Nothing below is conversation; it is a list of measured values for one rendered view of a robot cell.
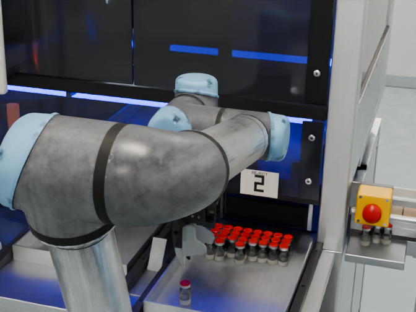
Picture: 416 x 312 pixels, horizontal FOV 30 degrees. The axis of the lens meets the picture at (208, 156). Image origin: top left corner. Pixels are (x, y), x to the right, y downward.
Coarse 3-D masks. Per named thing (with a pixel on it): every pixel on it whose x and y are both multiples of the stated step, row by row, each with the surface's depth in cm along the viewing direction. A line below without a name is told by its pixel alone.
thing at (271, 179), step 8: (248, 176) 171; (264, 176) 170; (272, 176) 170; (240, 184) 173; (248, 184) 172; (264, 184) 171; (272, 184) 170; (240, 192) 173; (248, 192) 173; (256, 192) 172; (264, 192) 172; (272, 192) 171
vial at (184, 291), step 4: (180, 288) 149; (184, 288) 149; (188, 288) 149; (180, 292) 149; (184, 292) 149; (188, 292) 149; (180, 296) 149; (184, 296) 149; (188, 296) 149; (180, 300) 150; (184, 300) 149; (188, 300) 150; (184, 304) 150; (188, 304) 150
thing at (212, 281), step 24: (192, 264) 165; (216, 264) 165; (264, 264) 165; (288, 264) 166; (168, 288) 155; (192, 288) 156; (216, 288) 156; (240, 288) 156; (264, 288) 156; (288, 288) 156
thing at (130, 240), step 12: (120, 228) 180; (132, 228) 180; (144, 228) 180; (156, 228) 173; (24, 240) 168; (36, 240) 173; (120, 240) 174; (132, 240) 174; (144, 240) 175; (24, 252) 164; (36, 252) 163; (48, 252) 162; (120, 252) 169; (132, 252) 169; (48, 264) 163; (132, 264) 161
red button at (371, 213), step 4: (368, 204) 164; (372, 204) 163; (364, 208) 164; (368, 208) 163; (372, 208) 162; (376, 208) 162; (364, 212) 163; (368, 212) 162; (372, 212) 162; (376, 212) 162; (380, 212) 162; (364, 216) 163; (368, 216) 163; (372, 216) 162; (376, 216) 162; (380, 216) 163; (368, 220) 163; (372, 220) 163; (376, 220) 163
